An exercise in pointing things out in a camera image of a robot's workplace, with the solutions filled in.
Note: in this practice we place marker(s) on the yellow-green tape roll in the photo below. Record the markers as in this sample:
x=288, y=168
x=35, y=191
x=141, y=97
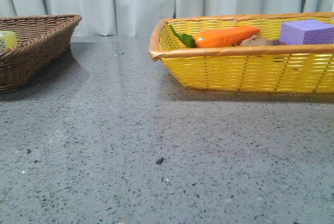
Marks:
x=8, y=40

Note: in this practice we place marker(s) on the small black debris chip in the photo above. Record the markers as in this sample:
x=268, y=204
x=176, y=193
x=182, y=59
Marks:
x=159, y=161

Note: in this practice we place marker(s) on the orange toy carrot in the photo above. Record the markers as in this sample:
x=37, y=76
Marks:
x=216, y=38

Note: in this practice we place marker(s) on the brown toy meat piece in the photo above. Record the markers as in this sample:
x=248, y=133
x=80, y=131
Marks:
x=261, y=42

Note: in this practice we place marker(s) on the yellow woven basket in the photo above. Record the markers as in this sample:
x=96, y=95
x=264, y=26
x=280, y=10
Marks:
x=282, y=69

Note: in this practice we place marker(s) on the brown wicker basket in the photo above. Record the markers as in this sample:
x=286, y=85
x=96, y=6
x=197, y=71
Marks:
x=41, y=39

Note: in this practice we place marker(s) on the purple foam cube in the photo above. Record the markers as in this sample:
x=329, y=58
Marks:
x=306, y=32

